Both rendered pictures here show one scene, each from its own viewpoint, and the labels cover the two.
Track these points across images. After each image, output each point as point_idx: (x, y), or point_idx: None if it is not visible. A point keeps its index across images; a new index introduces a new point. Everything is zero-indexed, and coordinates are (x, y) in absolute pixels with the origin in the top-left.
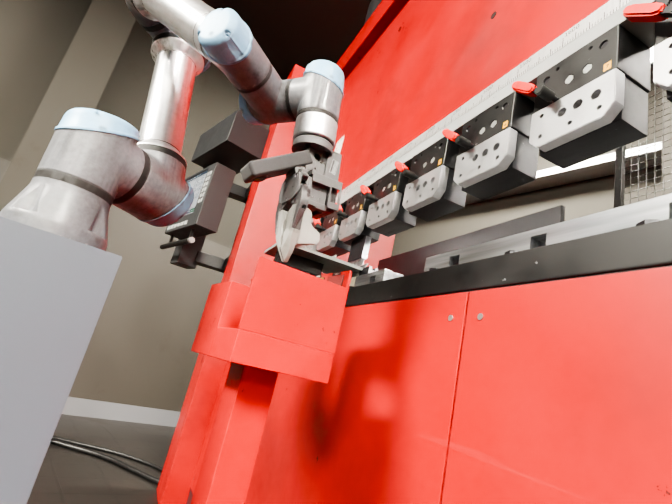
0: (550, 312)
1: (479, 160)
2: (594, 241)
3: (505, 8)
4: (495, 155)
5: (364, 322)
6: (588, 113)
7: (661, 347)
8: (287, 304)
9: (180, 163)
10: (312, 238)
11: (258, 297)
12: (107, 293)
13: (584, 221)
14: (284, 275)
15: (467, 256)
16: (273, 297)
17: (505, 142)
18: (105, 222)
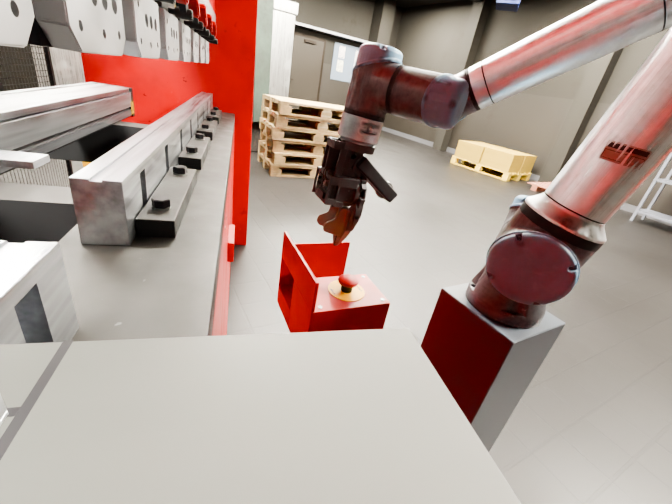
0: (227, 202)
1: (149, 32)
2: (228, 171)
3: None
4: (156, 40)
5: (218, 294)
6: (176, 51)
7: (228, 201)
8: (321, 263)
9: (518, 209)
10: (322, 220)
11: (339, 263)
12: (434, 310)
13: (172, 137)
14: (331, 247)
15: (148, 169)
16: (331, 261)
17: (158, 27)
18: (480, 279)
